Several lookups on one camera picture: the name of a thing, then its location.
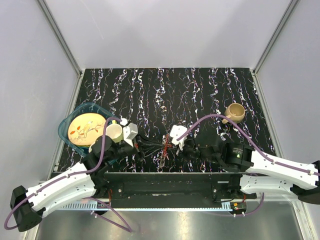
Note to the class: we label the pale green cup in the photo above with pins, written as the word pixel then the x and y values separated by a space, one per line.
pixel 115 132

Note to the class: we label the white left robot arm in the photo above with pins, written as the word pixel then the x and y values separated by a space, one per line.
pixel 85 179

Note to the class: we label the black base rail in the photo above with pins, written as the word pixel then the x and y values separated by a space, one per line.
pixel 160 190

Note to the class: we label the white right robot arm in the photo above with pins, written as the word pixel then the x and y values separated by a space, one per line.
pixel 262 172

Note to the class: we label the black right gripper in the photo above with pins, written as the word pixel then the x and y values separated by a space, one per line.
pixel 183 152

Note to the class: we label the beige ceramic mug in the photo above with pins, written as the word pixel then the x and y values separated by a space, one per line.
pixel 235 112

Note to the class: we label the teal plastic bin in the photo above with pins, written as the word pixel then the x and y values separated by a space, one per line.
pixel 88 107

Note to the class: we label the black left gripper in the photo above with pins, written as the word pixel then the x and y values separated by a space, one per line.
pixel 139 151

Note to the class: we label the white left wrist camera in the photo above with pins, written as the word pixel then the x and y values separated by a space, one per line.
pixel 130 131

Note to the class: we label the cream floral plate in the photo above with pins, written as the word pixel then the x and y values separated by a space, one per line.
pixel 85 129

